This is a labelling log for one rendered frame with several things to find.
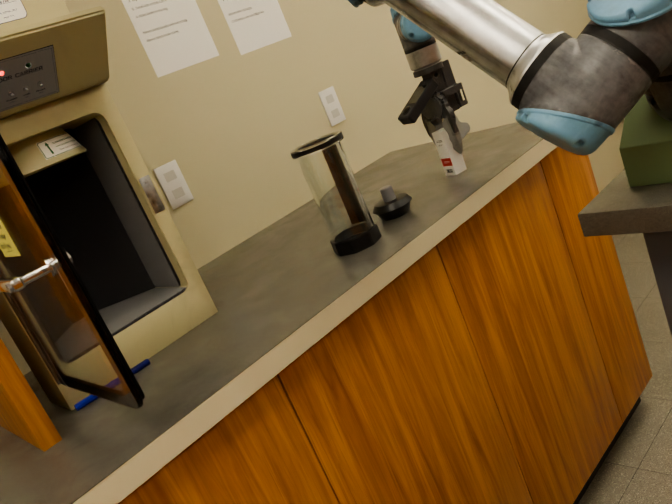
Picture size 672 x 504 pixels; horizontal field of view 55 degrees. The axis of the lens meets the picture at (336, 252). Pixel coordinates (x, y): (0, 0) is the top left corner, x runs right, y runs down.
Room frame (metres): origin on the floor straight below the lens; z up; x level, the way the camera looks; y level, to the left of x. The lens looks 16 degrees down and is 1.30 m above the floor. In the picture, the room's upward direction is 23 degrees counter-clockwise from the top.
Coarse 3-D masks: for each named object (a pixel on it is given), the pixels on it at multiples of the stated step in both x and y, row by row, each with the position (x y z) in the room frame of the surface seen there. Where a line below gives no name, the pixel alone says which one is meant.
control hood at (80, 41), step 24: (48, 24) 1.06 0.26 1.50; (72, 24) 1.09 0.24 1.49; (96, 24) 1.12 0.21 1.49; (0, 48) 1.02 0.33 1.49; (24, 48) 1.05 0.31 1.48; (72, 48) 1.11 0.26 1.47; (96, 48) 1.14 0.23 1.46; (72, 72) 1.13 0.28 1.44; (96, 72) 1.16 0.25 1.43; (48, 96) 1.11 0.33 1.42
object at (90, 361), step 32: (0, 160) 0.76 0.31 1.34; (0, 192) 0.81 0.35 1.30; (32, 224) 0.77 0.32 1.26; (0, 256) 0.94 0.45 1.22; (32, 256) 0.83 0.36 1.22; (32, 288) 0.89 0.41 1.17; (64, 288) 0.79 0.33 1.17; (32, 320) 0.96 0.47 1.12; (64, 320) 0.84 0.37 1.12; (96, 320) 0.76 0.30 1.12; (64, 352) 0.91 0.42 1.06; (96, 352) 0.80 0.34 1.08; (96, 384) 0.86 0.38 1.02; (128, 384) 0.76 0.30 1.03
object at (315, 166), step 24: (312, 144) 1.30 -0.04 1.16; (336, 144) 1.23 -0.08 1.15; (312, 168) 1.22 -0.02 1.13; (336, 168) 1.21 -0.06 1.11; (312, 192) 1.24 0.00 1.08; (336, 192) 1.21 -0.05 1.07; (360, 192) 1.24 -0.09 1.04; (336, 216) 1.22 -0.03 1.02; (360, 216) 1.22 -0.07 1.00; (336, 240) 1.23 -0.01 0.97
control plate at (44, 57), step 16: (48, 48) 1.07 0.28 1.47; (0, 64) 1.03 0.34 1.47; (16, 64) 1.05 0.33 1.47; (32, 64) 1.07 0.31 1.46; (48, 64) 1.09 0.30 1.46; (0, 80) 1.04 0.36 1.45; (16, 80) 1.06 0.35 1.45; (32, 80) 1.08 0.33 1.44; (48, 80) 1.10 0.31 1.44; (0, 96) 1.05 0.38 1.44; (16, 96) 1.07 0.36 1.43; (32, 96) 1.09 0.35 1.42
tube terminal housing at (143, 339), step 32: (32, 0) 1.18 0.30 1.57; (96, 96) 1.19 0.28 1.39; (0, 128) 1.09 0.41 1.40; (32, 128) 1.11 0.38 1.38; (64, 128) 1.28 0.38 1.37; (128, 160) 1.19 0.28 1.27; (160, 224) 1.19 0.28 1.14; (192, 288) 1.19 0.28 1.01; (160, 320) 1.14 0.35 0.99; (192, 320) 1.17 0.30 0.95; (32, 352) 1.03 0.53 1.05; (128, 352) 1.09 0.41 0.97
